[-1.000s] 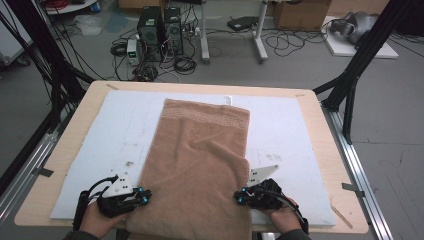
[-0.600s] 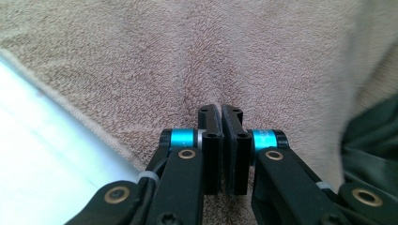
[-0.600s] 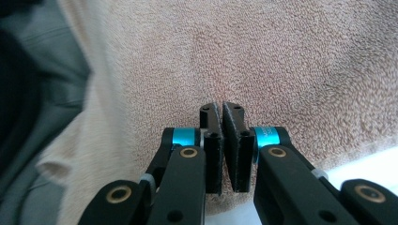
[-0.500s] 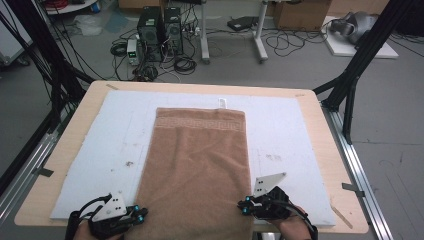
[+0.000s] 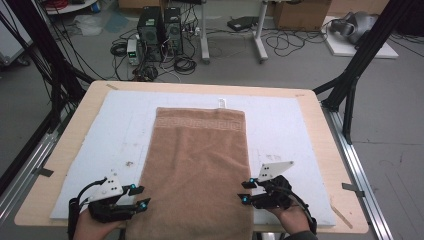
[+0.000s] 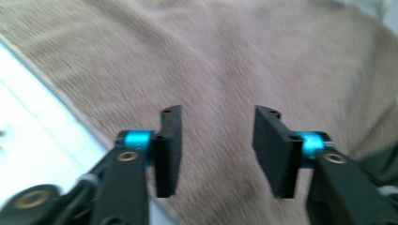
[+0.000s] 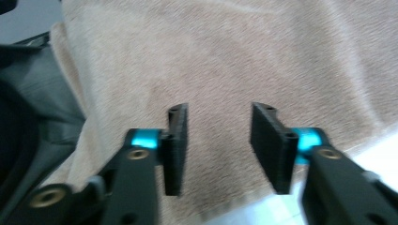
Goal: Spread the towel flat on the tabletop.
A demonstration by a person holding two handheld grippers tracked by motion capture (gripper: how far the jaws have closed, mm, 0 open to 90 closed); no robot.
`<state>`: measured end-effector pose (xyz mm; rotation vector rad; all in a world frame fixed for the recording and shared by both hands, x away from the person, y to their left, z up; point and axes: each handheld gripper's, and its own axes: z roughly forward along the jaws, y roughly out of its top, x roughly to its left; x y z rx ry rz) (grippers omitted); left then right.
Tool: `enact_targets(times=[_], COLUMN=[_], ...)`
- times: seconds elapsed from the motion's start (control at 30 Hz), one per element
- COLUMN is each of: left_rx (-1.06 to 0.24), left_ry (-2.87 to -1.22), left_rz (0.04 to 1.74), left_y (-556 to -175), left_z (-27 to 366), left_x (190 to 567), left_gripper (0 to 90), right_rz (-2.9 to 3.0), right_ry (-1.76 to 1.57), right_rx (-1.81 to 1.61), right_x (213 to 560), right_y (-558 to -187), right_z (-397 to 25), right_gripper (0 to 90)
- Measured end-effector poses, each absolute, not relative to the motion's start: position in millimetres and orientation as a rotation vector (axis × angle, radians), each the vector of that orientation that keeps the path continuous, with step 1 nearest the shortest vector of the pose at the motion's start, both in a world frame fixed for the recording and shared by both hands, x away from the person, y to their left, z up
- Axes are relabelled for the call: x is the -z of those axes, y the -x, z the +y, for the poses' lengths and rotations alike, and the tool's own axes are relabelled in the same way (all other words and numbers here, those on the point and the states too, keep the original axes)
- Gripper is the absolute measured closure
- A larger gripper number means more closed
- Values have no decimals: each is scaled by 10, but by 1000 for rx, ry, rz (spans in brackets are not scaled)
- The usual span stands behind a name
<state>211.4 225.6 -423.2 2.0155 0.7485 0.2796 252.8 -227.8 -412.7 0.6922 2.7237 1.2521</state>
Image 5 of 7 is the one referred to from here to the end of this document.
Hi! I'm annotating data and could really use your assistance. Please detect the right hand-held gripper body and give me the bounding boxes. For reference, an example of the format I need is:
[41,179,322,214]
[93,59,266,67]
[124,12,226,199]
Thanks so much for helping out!
[251,161,295,211]

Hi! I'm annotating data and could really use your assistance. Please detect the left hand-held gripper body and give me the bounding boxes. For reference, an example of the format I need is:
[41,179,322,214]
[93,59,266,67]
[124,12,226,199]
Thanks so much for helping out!
[87,172,138,224]

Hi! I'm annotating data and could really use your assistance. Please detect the beige towel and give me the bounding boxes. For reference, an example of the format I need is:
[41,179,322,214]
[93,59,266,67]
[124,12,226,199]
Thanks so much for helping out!
[125,97,254,240]

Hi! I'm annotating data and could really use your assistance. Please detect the person's right hand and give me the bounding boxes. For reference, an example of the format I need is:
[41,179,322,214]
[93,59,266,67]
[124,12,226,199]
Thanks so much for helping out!
[267,203,310,236]

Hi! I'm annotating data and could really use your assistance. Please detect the person's left hand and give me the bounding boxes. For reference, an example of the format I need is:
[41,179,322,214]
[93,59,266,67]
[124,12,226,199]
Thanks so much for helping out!
[73,209,130,240]

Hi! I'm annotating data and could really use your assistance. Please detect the white foam mat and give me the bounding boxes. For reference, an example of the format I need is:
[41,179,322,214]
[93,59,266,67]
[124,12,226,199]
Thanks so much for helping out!
[49,89,337,228]

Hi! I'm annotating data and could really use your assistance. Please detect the black tape strip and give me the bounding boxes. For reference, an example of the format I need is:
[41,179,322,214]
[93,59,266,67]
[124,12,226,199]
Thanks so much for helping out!
[32,167,55,178]

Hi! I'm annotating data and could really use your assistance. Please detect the wooden table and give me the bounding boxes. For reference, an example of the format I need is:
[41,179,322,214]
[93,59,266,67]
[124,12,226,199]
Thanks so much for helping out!
[13,79,370,235]

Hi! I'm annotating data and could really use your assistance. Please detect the grey tape strip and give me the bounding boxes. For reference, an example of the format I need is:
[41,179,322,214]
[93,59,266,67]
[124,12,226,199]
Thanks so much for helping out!
[341,182,366,198]

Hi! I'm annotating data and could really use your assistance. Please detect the white power supply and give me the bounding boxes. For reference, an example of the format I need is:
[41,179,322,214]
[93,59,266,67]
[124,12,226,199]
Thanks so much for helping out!
[126,38,141,66]

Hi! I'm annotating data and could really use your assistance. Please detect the white stand leg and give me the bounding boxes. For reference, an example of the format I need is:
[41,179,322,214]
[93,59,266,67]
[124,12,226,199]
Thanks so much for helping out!
[252,0,270,64]
[199,0,212,65]

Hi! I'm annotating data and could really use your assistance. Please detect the large black computer tower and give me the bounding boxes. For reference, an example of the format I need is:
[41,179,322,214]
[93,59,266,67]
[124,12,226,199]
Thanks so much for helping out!
[136,6,165,63]

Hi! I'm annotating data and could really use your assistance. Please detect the flat black device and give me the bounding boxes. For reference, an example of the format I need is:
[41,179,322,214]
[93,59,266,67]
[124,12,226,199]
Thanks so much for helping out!
[226,15,261,33]

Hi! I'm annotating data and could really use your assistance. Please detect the slim black computer tower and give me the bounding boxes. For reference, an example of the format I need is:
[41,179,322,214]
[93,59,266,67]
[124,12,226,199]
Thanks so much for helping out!
[162,6,185,56]

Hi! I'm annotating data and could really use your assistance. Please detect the cardboard box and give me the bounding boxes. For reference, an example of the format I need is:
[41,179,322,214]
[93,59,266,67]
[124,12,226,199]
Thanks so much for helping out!
[273,0,333,32]

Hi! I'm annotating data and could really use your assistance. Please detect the white floor board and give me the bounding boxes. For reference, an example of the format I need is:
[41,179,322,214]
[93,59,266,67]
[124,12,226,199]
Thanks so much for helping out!
[321,15,400,60]

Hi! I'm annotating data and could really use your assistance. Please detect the grey device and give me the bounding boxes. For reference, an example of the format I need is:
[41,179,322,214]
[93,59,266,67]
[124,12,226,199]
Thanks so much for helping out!
[329,11,380,45]

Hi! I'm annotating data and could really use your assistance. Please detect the aluminium rail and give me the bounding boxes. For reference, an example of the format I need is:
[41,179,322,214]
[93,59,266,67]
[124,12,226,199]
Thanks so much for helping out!
[0,130,62,228]
[321,102,395,240]

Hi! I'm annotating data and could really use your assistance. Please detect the coiled black cable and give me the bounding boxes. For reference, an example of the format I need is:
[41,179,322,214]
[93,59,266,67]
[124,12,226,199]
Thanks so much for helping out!
[173,55,198,76]

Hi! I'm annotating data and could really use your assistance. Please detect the loose black floor cable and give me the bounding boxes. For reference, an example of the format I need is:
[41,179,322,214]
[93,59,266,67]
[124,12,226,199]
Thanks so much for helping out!
[265,29,330,58]

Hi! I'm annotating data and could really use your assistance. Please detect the black metal frame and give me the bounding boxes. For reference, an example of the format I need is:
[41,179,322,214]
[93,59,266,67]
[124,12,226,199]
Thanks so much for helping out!
[312,0,418,145]
[0,0,96,198]

